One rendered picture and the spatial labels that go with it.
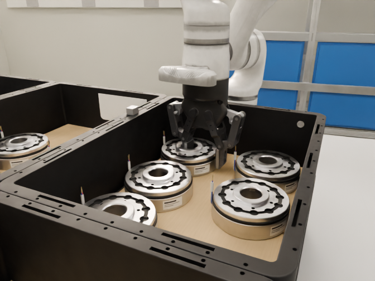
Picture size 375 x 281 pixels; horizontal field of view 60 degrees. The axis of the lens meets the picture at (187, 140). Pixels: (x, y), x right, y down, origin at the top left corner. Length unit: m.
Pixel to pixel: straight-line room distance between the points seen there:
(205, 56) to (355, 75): 1.94
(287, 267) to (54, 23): 3.87
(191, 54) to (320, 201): 0.45
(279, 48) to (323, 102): 0.48
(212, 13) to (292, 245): 0.33
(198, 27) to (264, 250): 0.31
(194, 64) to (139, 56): 3.04
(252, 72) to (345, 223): 0.39
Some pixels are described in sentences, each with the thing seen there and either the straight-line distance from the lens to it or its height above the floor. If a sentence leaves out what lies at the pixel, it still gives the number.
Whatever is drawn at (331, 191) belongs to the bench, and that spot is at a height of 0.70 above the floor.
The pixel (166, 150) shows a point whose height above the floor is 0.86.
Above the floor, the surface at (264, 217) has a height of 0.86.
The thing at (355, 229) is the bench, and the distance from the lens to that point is 0.72.
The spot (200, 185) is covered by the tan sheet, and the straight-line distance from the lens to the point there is 0.53.
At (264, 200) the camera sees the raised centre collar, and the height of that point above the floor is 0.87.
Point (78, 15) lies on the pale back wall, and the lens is 3.82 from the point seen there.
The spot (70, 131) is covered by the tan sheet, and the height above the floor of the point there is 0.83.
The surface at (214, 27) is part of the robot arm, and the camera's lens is 0.49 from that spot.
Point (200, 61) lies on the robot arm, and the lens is 0.49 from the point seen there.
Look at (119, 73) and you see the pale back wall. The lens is 3.67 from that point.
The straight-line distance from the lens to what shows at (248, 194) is 0.47.
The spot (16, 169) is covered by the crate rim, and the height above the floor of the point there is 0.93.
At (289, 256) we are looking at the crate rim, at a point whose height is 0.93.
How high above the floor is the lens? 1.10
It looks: 23 degrees down
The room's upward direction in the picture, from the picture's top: straight up
